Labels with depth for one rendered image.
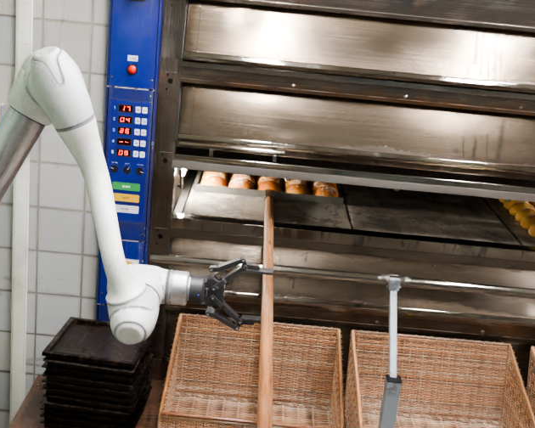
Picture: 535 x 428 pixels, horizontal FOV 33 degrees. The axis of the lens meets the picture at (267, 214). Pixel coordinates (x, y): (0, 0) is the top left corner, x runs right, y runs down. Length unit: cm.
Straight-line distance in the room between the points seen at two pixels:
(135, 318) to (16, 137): 54
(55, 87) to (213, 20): 87
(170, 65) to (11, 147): 75
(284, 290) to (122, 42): 97
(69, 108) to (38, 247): 104
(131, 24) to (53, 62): 75
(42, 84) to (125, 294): 53
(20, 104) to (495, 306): 171
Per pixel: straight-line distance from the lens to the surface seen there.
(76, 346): 287
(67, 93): 214
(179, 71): 288
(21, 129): 232
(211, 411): 302
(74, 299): 314
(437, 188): 283
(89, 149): 219
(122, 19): 286
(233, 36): 286
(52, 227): 307
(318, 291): 304
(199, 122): 290
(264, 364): 196
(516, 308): 317
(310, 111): 291
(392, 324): 262
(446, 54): 291
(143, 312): 218
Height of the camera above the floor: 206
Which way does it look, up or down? 16 degrees down
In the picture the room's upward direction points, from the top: 6 degrees clockwise
